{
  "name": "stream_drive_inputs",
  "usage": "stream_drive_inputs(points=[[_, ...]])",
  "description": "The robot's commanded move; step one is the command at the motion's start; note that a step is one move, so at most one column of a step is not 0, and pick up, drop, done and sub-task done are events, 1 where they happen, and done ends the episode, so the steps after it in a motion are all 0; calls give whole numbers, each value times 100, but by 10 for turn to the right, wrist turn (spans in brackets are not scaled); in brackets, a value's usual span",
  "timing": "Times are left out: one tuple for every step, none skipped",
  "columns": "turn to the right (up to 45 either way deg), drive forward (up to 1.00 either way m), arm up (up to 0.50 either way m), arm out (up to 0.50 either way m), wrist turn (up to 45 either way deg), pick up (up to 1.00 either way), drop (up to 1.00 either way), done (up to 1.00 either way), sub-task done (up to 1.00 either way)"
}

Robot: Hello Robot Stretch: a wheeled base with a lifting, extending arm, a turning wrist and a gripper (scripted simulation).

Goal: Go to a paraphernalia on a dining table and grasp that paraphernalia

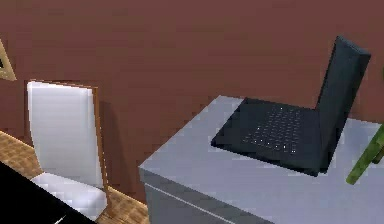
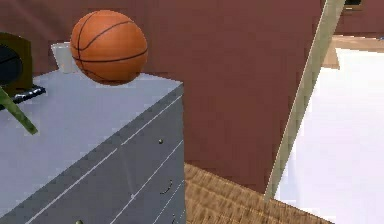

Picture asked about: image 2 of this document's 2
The dark olive black box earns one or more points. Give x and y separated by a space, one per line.
15 66

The white room door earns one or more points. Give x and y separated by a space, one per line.
336 133

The white cup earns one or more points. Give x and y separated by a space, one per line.
64 58

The orange basketball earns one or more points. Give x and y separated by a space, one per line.
109 46

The grey chest of drawers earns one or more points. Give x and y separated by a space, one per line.
100 150

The dark framed wall picture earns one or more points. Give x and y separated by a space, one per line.
353 4

